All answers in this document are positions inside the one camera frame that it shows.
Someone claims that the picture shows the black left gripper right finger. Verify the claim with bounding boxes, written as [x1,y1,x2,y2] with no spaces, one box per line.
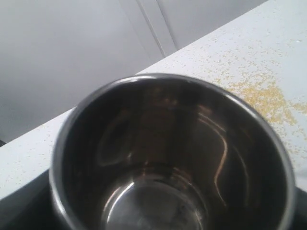
[286,185,307,230]

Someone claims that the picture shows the white cabinet doors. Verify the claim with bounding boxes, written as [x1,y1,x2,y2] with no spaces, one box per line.
[0,0,261,142]

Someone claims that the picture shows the spilled yellow grain pile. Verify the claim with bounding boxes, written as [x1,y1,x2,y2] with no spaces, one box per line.
[228,74,307,126]

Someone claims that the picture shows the stainless steel cup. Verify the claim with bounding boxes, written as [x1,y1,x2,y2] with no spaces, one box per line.
[49,73,296,230]

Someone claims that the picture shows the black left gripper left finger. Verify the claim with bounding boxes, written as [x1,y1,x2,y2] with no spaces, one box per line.
[0,171,57,230]

